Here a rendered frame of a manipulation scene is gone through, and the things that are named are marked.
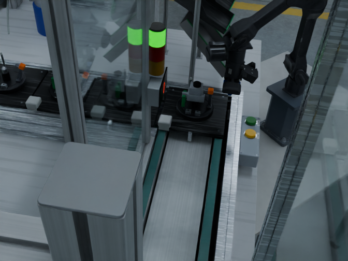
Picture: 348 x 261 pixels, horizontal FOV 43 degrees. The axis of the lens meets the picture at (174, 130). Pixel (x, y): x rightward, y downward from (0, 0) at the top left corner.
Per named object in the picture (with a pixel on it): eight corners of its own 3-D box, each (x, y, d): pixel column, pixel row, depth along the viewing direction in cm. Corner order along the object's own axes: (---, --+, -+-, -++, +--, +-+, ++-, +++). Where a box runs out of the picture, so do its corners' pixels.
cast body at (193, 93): (204, 96, 164) (206, 80, 159) (203, 103, 161) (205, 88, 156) (183, 92, 165) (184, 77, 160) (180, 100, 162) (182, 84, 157)
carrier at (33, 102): (106, 81, 180) (104, 56, 171) (88, 119, 163) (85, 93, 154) (49, 73, 182) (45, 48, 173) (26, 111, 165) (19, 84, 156)
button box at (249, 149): (257, 128, 171) (260, 116, 166) (256, 168, 155) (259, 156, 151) (239, 126, 171) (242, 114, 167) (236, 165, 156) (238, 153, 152)
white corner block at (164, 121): (172, 123, 163) (172, 115, 160) (170, 131, 160) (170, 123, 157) (159, 121, 164) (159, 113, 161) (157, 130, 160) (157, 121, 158)
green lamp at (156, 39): (166, 39, 129) (167, 24, 125) (163, 48, 125) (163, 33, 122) (149, 37, 129) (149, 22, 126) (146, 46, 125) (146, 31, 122)
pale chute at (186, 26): (230, 60, 188) (238, 56, 186) (222, 77, 179) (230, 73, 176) (189, 9, 179) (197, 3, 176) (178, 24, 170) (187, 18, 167)
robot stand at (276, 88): (308, 133, 176) (321, 94, 162) (282, 147, 169) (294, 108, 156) (281, 113, 184) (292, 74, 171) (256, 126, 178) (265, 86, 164)
